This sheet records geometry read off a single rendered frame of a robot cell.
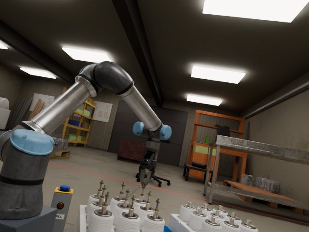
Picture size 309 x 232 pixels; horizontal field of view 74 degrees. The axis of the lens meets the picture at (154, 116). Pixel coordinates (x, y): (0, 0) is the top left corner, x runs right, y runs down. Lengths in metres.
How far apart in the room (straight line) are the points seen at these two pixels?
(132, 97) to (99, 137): 8.58
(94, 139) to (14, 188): 8.86
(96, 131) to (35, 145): 8.85
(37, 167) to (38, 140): 0.08
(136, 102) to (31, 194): 0.51
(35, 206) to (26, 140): 0.19
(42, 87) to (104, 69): 10.45
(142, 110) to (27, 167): 0.50
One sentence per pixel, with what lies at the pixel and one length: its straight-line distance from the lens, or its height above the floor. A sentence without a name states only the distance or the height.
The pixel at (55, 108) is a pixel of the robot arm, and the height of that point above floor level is 0.63.
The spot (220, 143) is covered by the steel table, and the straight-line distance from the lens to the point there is 2.86.
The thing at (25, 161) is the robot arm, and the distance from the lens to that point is 0.69.
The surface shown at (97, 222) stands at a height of 0.23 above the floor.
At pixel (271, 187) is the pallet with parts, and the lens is 4.79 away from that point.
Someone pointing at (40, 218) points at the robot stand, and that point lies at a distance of 0.74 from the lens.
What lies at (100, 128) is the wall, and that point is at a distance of 9.47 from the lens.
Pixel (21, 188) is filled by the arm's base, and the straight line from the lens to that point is 0.71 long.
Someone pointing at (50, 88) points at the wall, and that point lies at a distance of 11.04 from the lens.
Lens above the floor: 0.56
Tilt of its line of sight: 9 degrees up
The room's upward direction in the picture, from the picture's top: 12 degrees clockwise
